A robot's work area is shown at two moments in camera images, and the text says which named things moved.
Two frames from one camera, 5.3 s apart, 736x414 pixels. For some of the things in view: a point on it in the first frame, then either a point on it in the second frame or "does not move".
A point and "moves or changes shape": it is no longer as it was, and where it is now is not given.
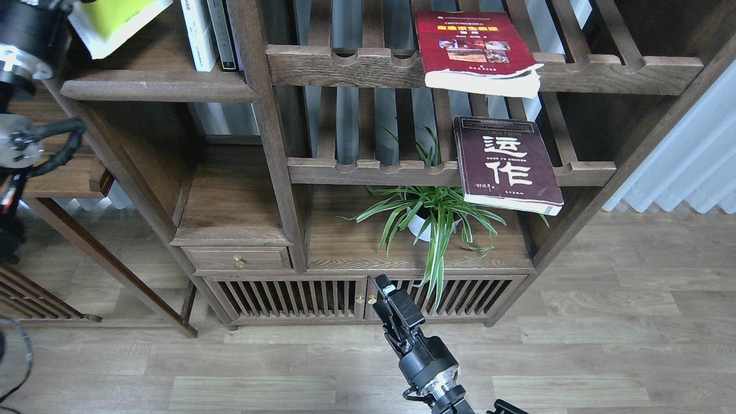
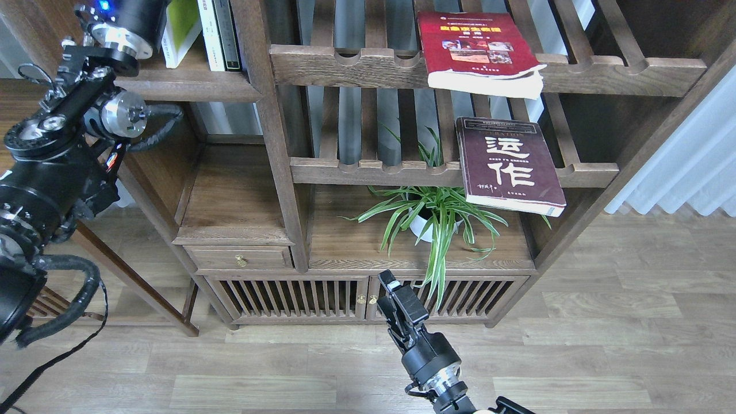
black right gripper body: [426, 363] does not move
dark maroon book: [503, 163] does not move
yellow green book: [102, 25] moves or changes shape
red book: [476, 52] does not move
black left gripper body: [35, 38] → [134, 27]
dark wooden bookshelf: [264, 163] does not move
